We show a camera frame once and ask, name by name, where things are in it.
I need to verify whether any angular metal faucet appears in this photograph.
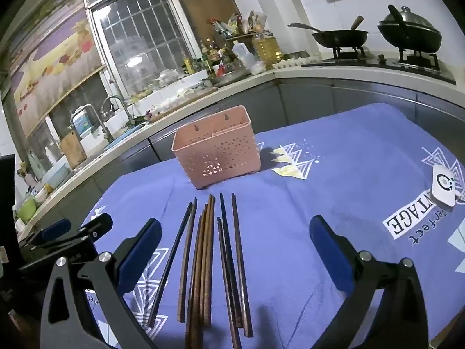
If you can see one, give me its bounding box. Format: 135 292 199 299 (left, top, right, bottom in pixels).
70 104 114 143

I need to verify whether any wall poster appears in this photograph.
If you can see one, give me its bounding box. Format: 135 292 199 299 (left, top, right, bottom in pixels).
5 0 106 135

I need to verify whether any curved metal faucet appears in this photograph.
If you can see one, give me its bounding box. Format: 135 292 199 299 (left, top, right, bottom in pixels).
101 95 136 126

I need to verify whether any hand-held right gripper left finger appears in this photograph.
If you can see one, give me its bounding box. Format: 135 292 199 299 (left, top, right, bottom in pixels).
39 218 163 349

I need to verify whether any wooden shelf with packets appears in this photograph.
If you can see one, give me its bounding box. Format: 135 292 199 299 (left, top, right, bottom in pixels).
209 11 273 40

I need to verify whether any pale detergent bottle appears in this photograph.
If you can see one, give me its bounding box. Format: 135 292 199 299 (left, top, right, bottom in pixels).
28 152 46 180

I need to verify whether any barred window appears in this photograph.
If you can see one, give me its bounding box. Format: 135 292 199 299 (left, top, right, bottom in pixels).
83 0 219 99

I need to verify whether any light blue plastic basin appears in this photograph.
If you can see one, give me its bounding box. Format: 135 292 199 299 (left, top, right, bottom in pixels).
42 160 71 190

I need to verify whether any green bowl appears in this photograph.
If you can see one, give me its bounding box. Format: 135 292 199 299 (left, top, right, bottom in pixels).
16 196 39 223

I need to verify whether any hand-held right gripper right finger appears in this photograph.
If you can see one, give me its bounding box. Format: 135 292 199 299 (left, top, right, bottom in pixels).
310 215 430 349

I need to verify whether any egg tray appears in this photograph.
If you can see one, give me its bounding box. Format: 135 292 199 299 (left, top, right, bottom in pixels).
271 57 320 69

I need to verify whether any black frying pan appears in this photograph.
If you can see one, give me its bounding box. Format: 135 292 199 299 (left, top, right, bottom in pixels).
312 15 369 49

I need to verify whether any white rounded device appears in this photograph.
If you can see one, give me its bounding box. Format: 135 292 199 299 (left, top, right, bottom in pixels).
429 164 459 212

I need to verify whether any blue printed tablecloth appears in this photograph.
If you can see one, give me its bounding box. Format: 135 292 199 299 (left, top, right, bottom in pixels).
78 102 465 349

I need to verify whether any kitchen counter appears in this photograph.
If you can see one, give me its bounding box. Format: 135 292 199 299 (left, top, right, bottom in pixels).
16 58 465 248

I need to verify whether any wooden cutting board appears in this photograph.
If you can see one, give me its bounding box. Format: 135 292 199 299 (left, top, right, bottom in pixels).
59 130 88 170

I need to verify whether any black wok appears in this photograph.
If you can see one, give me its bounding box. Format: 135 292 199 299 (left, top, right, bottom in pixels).
377 24 443 54

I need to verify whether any bunch of wooden chopsticks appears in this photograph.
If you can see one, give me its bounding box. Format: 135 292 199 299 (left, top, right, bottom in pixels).
147 193 254 349

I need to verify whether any cluster of condiment bottles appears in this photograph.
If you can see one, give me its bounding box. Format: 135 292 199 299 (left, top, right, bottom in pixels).
182 38 233 77

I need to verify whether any pink plastic perforated basket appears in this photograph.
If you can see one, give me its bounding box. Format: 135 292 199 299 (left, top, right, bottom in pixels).
171 105 261 190

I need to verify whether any cooking oil bottle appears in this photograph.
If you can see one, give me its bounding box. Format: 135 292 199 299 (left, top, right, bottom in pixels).
252 31 284 67

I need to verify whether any metal wok lid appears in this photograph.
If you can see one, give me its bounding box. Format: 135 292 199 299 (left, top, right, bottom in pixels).
380 5 434 30

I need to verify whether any white plastic jug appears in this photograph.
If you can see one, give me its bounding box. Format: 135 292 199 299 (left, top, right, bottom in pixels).
232 41 257 69

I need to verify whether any black gas stove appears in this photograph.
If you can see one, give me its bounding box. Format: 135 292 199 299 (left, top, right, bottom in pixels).
301 45 456 85

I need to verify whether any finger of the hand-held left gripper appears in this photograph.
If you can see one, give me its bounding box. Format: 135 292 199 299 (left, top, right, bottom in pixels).
18 213 114 275
22 219 72 252

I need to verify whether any white dish tub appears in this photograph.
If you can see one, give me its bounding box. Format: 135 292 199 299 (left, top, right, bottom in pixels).
140 69 208 106

